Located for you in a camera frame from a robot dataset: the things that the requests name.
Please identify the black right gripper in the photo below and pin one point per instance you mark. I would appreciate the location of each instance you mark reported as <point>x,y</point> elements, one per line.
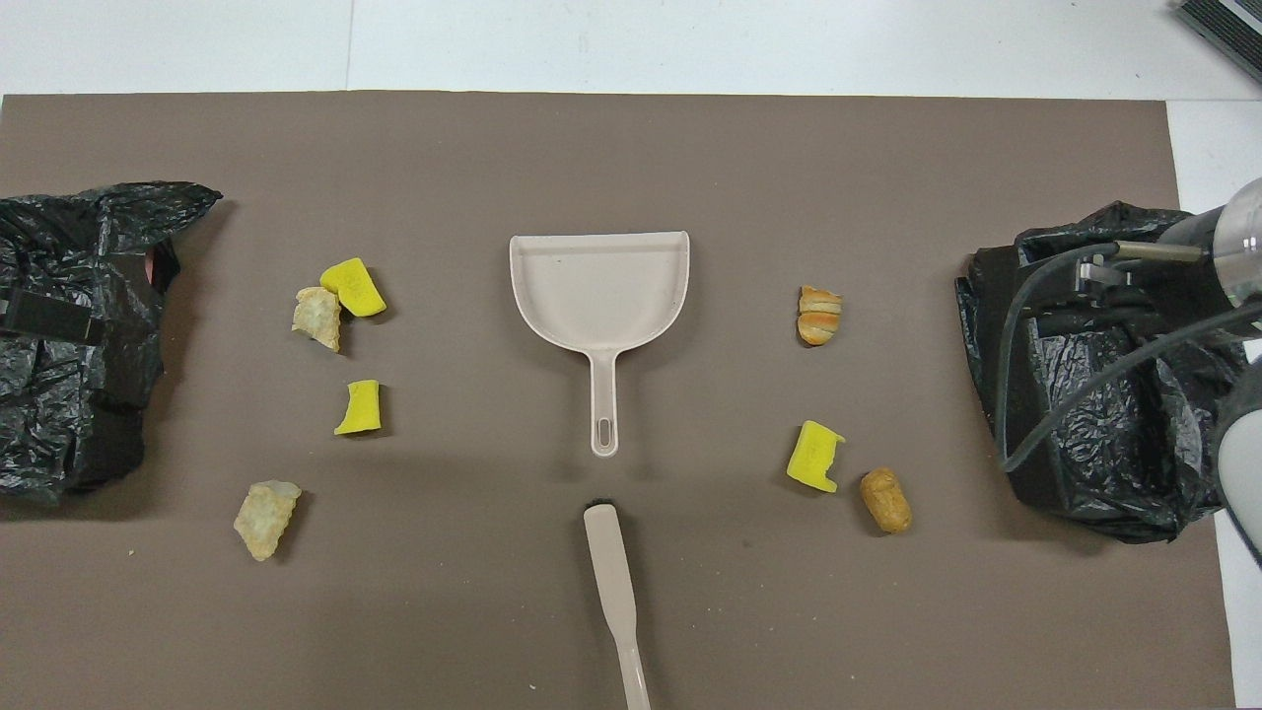
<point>1144,296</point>

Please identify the short striped croissant piece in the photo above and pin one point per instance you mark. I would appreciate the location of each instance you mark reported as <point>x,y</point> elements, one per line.
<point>818,318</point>

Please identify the brown oval bread roll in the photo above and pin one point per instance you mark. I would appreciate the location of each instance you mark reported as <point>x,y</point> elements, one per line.
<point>885,501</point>

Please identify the pale crusty bread chunk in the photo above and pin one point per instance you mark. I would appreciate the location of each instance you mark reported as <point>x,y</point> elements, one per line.
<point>317,318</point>

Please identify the notched yellow sponge piece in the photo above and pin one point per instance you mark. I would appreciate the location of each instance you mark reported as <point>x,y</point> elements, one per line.
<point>813,456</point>

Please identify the long ridged croissant piece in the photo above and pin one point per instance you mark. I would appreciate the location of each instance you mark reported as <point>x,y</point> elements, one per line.
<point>264,521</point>

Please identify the large yellow sponge piece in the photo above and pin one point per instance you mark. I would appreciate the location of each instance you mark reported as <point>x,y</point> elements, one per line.
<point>353,286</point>

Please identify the small yellow green sponge piece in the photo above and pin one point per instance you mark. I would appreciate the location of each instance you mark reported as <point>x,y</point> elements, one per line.
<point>360,409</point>

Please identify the beige plastic dustpan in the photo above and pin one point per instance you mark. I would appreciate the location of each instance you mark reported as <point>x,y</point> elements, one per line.
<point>599,286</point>

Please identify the beige hand brush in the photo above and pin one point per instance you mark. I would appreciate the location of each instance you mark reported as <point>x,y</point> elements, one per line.
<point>609,562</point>

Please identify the black bag lined bin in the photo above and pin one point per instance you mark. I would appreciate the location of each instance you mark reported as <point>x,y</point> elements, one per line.
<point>59,414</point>
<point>1085,444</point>

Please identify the grey ribbed device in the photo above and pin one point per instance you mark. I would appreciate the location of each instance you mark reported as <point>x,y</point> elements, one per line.
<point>1232,28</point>

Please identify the brown table mat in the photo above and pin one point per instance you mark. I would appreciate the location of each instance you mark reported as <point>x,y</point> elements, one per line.
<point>690,148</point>

